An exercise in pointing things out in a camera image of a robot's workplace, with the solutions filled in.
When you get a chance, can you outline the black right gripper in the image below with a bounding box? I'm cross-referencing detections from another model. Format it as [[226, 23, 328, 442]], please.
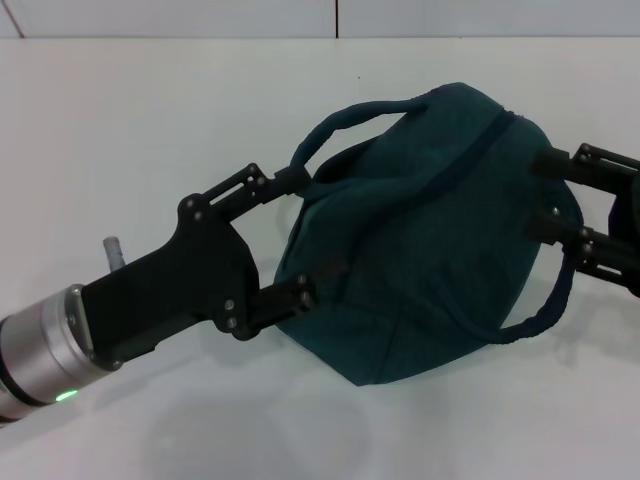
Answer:
[[524, 142, 640, 300]]

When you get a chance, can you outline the dark blue insulated lunch bag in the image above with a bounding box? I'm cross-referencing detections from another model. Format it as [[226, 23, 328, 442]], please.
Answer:
[[273, 82, 586, 387]]

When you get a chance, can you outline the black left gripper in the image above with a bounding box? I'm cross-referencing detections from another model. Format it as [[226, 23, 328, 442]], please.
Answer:
[[80, 162, 321, 374]]

